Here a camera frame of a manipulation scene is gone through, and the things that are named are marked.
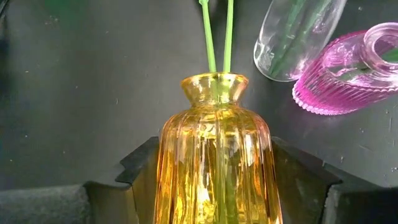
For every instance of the amber ribbed glass vase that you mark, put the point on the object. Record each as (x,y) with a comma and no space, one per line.
(214,155)

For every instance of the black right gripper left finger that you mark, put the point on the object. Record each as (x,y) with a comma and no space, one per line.
(109,205)

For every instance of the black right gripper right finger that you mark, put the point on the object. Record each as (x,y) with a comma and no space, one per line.
(311,202)

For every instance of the clear glass vase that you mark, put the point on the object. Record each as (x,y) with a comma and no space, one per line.
(270,53)

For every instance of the pink ribbed glass vase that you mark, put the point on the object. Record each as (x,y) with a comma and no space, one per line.
(335,90)

